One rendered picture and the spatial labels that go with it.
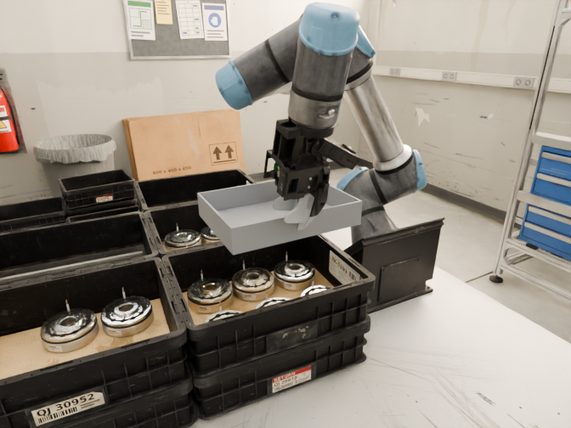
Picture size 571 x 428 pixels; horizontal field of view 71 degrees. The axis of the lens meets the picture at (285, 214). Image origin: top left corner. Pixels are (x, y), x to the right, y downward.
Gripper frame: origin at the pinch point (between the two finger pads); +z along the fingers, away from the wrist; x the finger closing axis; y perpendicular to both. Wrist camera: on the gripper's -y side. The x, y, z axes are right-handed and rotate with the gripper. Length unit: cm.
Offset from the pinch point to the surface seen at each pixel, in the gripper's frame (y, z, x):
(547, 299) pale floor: -197, 114, -1
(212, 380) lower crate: 19.4, 26.9, 7.7
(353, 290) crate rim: -10.8, 15.2, 8.0
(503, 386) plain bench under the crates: -37, 31, 34
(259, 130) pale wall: -159, 138, -288
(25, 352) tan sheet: 49, 31, -16
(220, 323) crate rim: 17.1, 15.0, 4.5
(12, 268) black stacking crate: 51, 42, -53
